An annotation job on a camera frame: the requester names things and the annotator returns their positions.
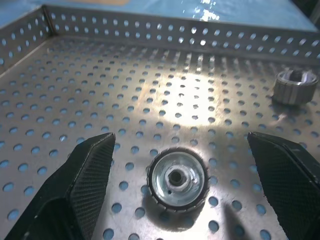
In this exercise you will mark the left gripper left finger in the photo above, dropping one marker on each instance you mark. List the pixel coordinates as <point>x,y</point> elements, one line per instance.
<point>62,200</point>

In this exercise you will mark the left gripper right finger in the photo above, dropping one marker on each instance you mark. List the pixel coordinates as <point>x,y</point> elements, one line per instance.
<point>295,190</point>

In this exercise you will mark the metal nut lower centre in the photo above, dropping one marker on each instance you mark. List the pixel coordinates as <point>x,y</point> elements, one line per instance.
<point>191,186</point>

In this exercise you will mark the perforated metal tray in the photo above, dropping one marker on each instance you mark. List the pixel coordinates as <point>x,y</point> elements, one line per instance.
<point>175,100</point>

